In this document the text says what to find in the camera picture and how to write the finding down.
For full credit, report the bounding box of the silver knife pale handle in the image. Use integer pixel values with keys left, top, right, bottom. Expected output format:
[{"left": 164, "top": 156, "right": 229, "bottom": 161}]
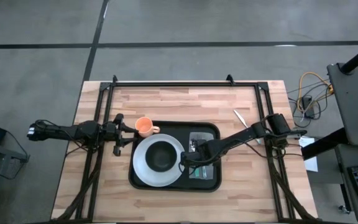
[{"left": 232, "top": 108, "right": 263, "bottom": 145}]

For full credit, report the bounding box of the dark grey equipment cart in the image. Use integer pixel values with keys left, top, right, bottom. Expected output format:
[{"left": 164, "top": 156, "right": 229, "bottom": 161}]
[{"left": 326, "top": 62, "right": 358, "bottom": 147}]

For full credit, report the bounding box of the white round plate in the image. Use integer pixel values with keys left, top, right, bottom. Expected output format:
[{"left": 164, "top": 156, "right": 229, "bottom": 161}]
[{"left": 132, "top": 133, "right": 186, "bottom": 188}]

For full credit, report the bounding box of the orange plastic mug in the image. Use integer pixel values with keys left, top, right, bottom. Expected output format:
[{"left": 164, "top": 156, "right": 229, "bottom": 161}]
[{"left": 134, "top": 116, "right": 161, "bottom": 139}]

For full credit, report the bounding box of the black cart base beam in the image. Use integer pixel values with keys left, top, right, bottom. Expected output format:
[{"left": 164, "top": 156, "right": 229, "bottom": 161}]
[{"left": 301, "top": 127, "right": 349, "bottom": 160}]

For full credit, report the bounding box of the black power adapter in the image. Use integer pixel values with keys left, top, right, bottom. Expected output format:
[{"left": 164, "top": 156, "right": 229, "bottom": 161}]
[{"left": 301, "top": 95, "right": 314, "bottom": 119}]

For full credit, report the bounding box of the black caster wheel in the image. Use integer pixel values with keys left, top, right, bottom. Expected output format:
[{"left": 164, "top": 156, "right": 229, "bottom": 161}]
[{"left": 337, "top": 203, "right": 351, "bottom": 215}]

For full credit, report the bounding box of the black plastic serving tray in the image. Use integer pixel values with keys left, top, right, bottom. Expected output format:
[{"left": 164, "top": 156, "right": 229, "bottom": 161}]
[{"left": 128, "top": 120, "right": 223, "bottom": 192}]

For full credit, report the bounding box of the grey napkin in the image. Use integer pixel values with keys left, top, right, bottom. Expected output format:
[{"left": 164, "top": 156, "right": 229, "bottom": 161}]
[{"left": 188, "top": 131, "right": 215, "bottom": 180}]

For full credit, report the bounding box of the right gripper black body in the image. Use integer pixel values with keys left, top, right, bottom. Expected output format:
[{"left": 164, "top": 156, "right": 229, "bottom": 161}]
[{"left": 190, "top": 139, "right": 218, "bottom": 165}]

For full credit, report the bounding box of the white paper sheet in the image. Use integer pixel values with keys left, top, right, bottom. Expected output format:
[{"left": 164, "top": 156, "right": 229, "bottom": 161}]
[{"left": 298, "top": 136, "right": 319, "bottom": 173}]

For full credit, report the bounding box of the black aluminium rig frame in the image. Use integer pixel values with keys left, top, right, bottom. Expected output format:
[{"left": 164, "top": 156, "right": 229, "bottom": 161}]
[{"left": 50, "top": 74, "right": 323, "bottom": 224}]

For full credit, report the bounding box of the black round bowl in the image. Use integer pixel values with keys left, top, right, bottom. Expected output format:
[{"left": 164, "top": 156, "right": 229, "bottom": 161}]
[{"left": 144, "top": 140, "right": 178, "bottom": 173}]

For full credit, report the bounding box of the yellow cable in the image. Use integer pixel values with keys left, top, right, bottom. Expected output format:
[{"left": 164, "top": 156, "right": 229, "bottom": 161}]
[{"left": 296, "top": 71, "right": 334, "bottom": 113}]

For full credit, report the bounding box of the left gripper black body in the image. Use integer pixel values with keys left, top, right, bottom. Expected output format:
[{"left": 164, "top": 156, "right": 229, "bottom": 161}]
[{"left": 102, "top": 113, "right": 126, "bottom": 157}]

